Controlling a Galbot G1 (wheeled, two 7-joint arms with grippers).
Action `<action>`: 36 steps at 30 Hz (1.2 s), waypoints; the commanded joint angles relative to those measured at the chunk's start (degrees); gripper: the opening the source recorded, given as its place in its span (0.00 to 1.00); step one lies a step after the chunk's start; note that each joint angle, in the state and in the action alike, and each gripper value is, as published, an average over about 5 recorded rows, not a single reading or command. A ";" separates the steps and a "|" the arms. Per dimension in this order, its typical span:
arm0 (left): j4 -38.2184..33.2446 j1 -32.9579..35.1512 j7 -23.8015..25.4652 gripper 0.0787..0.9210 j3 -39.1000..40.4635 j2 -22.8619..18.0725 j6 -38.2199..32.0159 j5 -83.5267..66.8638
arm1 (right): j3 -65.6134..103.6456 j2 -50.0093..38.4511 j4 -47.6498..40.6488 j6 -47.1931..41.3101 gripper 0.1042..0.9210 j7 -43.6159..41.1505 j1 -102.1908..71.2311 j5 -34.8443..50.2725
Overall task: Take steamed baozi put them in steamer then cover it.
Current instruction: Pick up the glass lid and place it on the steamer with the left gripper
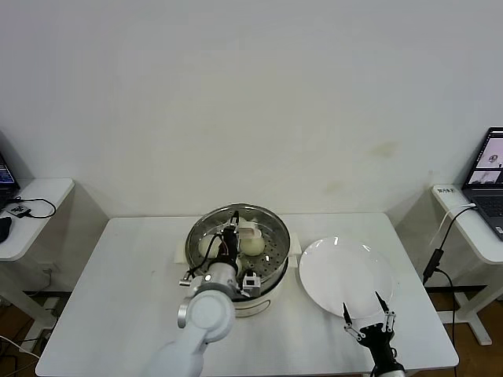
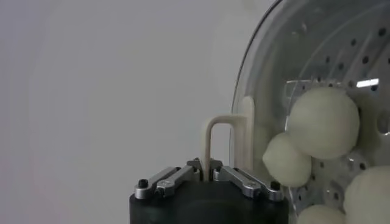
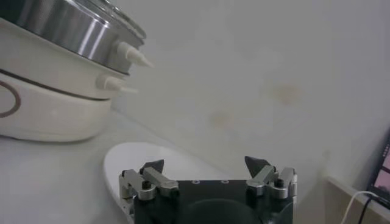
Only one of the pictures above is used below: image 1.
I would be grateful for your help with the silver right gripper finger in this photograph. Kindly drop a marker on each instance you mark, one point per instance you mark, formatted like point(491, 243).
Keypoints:
point(349, 324)
point(389, 320)

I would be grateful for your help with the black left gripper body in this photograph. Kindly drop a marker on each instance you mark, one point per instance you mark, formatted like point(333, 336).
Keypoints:
point(231, 245)

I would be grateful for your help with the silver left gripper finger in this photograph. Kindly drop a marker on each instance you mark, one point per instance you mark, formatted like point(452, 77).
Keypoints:
point(236, 220)

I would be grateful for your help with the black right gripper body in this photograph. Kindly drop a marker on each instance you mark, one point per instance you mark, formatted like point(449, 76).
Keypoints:
point(379, 341)

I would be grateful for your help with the white steamed baozi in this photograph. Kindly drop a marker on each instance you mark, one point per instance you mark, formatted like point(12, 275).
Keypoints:
point(244, 221)
point(253, 247)
point(205, 248)

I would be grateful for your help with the perforated stainless steel steamer insert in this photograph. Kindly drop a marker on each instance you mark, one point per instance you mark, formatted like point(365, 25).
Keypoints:
point(281, 271)

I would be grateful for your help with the round white plate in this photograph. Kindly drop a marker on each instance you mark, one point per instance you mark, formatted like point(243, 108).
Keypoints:
point(338, 275)

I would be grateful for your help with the white electric cooking pot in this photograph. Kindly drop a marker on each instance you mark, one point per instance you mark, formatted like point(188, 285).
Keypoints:
point(271, 304)

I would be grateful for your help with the white side desk with label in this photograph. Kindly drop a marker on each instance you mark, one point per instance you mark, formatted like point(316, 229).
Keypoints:
point(491, 251)

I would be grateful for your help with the printed label sticker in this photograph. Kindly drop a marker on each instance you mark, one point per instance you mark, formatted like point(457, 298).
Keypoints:
point(445, 190)

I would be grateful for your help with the grey laptop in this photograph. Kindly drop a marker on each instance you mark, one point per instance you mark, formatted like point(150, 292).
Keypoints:
point(485, 200)

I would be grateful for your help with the white side desk with mouse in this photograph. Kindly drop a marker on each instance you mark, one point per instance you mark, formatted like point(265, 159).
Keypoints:
point(39, 224)

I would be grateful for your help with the small black usb hub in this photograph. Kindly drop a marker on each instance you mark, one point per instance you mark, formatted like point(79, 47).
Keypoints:
point(19, 210)

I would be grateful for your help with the black computer mouse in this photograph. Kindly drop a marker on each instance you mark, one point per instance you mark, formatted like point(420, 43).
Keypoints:
point(4, 228)

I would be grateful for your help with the black laptop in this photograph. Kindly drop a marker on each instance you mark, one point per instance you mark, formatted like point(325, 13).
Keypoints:
point(7, 176)

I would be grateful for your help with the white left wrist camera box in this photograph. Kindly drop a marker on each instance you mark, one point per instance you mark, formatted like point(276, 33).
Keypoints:
point(250, 283)

